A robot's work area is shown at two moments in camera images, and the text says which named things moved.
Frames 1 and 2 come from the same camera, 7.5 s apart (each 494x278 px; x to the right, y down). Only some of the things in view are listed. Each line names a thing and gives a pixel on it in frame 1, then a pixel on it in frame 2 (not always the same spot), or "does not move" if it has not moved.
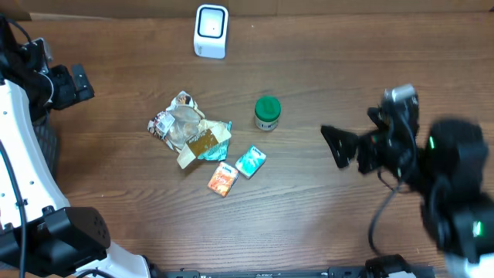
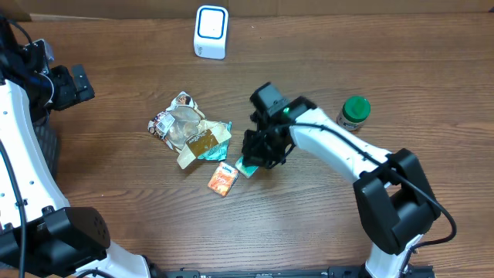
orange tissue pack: x=223 y=179 does not move
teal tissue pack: x=251 y=162 does not move
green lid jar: x=267 y=113 -> x=355 y=111
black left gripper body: x=65 y=90 does not move
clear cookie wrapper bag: x=183 y=128 does not move
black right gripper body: x=392 y=156 -> x=265 y=147
